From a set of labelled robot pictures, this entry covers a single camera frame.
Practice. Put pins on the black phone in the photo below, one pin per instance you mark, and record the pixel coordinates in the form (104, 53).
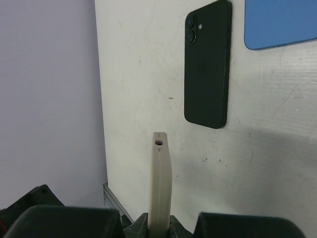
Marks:
(207, 64)

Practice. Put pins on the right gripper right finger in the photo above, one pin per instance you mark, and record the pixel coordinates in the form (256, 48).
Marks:
(213, 225)

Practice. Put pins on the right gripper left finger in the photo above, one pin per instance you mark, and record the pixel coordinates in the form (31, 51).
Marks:
(72, 222)

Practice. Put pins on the blue phone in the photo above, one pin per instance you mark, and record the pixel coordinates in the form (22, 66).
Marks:
(274, 23)

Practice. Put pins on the beige cased phone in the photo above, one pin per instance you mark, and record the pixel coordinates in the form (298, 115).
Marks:
(160, 187)

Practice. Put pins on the aluminium front rail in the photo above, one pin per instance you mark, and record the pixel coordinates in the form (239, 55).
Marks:
(112, 202)

